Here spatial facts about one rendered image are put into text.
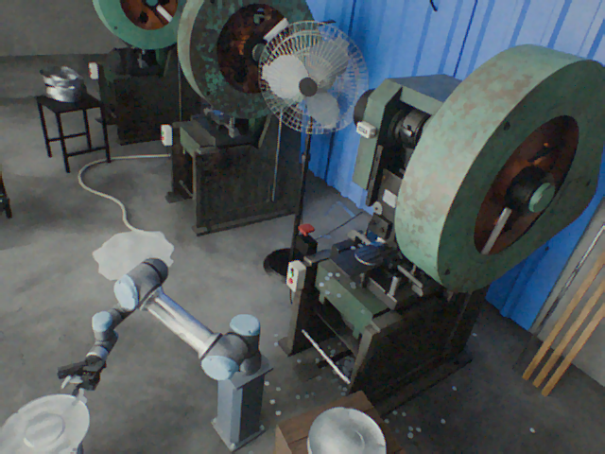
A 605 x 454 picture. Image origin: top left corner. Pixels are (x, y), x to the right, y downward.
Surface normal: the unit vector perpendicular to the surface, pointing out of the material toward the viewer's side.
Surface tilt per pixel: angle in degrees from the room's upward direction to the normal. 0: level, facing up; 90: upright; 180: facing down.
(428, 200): 89
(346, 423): 0
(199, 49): 90
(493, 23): 90
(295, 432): 0
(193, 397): 0
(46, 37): 90
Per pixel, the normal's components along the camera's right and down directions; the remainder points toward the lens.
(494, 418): 0.12, -0.83
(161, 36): 0.61, 0.50
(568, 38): -0.81, 0.23
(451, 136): -0.66, -0.19
